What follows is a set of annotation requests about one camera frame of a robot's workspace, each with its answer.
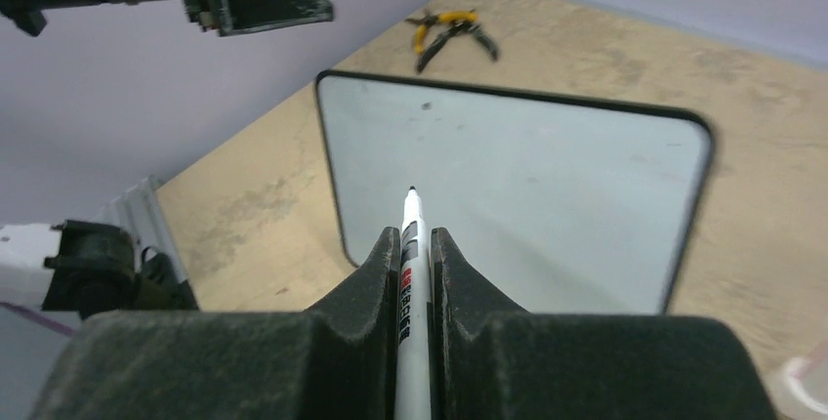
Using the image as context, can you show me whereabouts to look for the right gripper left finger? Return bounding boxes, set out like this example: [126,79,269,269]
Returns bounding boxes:
[31,227,400,419]

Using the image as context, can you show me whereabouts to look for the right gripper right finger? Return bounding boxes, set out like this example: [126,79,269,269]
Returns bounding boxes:
[432,228,776,419]

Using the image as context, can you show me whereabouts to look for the white black marker pen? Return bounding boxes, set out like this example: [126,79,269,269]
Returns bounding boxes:
[393,187,433,419]

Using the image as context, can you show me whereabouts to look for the black framed whiteboard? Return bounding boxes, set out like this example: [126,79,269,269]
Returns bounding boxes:
[314,70,716,315]

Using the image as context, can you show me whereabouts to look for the yellow black pliers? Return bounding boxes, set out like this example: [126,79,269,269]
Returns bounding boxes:
[404,9,500,74]

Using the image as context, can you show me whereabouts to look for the aluminium extrusion frame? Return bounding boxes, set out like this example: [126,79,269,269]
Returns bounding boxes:
[91,175,187,282]

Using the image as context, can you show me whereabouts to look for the white PVC pipe frame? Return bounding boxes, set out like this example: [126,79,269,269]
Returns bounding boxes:
[766,340,827,420]

